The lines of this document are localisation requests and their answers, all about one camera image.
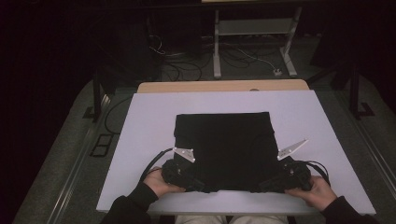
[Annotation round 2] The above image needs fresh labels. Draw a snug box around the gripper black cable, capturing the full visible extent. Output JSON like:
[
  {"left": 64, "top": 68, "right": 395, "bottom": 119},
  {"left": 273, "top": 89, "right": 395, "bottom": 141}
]
[
  {"left": 139, "top": 147, "right": 174, "bottom": 183},
  {"left": 295, "top": 160, "right": 332, "bottom": 188}
]

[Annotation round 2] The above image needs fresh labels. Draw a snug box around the black tank top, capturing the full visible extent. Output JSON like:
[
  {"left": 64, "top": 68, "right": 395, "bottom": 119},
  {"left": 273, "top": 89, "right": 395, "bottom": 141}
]
[{"left": 173, "top": 111, "right": 280, "bottom": 193}]

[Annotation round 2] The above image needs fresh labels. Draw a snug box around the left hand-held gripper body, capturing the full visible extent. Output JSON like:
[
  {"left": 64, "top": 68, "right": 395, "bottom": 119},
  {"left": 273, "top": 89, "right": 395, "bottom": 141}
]
[{"left": 162, "top": 147, "right": 196, "bottom": 189}]

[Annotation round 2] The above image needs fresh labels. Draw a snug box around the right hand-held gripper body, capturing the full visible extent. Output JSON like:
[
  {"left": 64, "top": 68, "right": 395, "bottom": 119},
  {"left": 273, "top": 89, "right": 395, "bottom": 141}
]
[{"left": 277, "top": 139, "right": 312, "bottom": 191}]

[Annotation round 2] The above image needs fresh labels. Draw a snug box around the white table cover board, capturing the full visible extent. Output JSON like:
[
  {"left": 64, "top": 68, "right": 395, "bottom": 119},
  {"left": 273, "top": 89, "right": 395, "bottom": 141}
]
[{"left": 96, "top": 90, "right": 376, "bottom": 217}]

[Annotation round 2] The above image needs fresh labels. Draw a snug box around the person's leg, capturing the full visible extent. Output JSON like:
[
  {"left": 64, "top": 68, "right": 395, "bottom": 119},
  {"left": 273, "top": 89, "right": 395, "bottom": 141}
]
[
  {"left": 231, "top": 215, "right": 290, "bottom": 224},
  {"left": 175, "top": 215, "right": 231, "bottom": 224}
]

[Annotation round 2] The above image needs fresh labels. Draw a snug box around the black floor cable bundle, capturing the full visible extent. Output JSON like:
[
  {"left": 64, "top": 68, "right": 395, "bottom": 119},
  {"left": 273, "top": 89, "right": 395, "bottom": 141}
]
[{"left": 148, "top": 34, "right": 205, "bottom": 82}]

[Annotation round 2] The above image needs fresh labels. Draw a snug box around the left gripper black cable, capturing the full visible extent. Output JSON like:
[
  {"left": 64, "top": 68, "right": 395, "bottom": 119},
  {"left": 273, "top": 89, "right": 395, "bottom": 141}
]
[{"left": 139, "top": 147, "right": 174, "bottom": 183}]

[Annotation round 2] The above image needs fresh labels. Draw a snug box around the metal floor rail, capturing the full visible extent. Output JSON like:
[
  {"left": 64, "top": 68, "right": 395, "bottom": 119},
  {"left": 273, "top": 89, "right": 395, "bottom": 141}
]
[
  {"left": 46, "top": 92, "right": 110, "bottom": 224},
  {"left": 334, "top": 90, "right": 396, "bottom": 200}
]

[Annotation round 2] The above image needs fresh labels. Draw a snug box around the person's right hand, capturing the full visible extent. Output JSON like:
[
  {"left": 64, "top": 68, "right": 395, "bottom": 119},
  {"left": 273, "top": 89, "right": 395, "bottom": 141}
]
[{"left": 284, "top": 175, "right": 338, "bottom": 213}]

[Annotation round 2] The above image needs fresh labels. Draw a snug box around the white floor cable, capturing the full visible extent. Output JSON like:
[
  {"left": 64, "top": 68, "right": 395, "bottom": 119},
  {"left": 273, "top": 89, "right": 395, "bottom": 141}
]
[{"left": 234, "top": 46, "right": 276, "bottom": 73}]

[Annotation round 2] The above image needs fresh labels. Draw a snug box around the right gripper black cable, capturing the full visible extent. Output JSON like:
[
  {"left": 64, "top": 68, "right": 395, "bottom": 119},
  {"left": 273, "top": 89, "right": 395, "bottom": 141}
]
[{"left": 295, "top": 160, "right": 332, "bottom": 188}]

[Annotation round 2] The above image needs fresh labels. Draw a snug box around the person's left hand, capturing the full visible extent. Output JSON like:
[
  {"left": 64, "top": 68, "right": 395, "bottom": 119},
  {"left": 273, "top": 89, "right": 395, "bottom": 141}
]
[{"left": 143, "top": 167, "right": 187, "bottom": 199}]

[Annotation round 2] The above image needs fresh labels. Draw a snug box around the thin black floor cable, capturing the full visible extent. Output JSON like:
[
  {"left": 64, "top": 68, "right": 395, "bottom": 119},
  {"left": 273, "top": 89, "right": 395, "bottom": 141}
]
[{"left": 104, "top": 96, "right": 134, "bottom": 135}]

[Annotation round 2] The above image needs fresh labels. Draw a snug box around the black metal stand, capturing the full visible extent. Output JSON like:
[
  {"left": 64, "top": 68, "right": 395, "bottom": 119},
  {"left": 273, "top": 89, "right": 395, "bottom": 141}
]
[
  {"left": 306, "top": 60, "right": 376, "bottom": 119},
  {"left": 82, "top": 66, "right": 110, "bottom": 123}
]

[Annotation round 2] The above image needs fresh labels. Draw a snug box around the person's left leg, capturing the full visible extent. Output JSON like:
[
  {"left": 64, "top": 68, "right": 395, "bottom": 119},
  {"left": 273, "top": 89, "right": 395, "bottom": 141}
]
[{"left": 175, "top": 215, "right": 231, "bottom": 224}]

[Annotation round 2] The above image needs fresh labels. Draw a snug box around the grey metal desk frame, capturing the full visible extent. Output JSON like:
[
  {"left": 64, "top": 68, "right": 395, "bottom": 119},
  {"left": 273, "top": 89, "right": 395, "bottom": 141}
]
[{"left": 201, "top": 0, "right": 304, "bottom": 79}]

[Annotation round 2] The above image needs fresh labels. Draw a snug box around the person's right leg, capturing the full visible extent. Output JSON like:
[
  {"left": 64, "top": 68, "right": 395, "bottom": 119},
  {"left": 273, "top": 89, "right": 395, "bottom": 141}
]
[{"left": 231, "top": 215, "right": 290, "bottom": 224}]

